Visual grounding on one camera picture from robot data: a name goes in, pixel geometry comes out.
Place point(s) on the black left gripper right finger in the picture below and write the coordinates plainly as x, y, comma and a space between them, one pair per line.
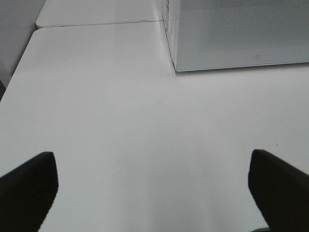
280, 191

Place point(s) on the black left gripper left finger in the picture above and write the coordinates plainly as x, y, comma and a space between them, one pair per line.
27, 194

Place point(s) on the white microwave door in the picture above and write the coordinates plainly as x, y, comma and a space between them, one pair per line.
216, 34

